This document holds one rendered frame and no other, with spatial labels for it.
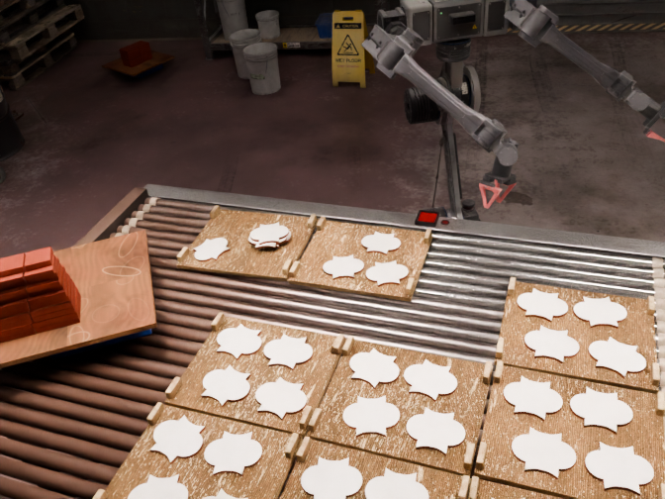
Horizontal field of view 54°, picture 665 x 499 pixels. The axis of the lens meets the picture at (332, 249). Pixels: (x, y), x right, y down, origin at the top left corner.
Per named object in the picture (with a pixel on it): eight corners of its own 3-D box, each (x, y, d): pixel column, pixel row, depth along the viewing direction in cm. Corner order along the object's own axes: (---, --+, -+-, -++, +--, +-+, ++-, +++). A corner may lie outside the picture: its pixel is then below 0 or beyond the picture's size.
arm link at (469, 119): (399, 36, 198) (378, 64, 203) (395, 35, 193) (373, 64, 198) (508, 125, 195) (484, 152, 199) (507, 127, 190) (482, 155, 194)
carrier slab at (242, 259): (218, 212, 252) (218, 208, 251) (319, 221, 240) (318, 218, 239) (177, 267, 226) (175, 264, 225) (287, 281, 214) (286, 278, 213)
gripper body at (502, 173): (515, 180, 201) (521, 157, 198) (502, 186, 193) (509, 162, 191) (495, 174, 205) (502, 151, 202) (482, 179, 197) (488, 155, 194)
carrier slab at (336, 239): (323, 223, 239) (323, 220, 238) (432, 236, 227) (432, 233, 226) (288, 283, 213) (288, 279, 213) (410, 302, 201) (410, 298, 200)
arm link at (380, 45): (372, 17, 194) (352, 46, 199) (406, 46, 193) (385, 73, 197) (410, 28, 235) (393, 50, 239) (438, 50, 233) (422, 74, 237)
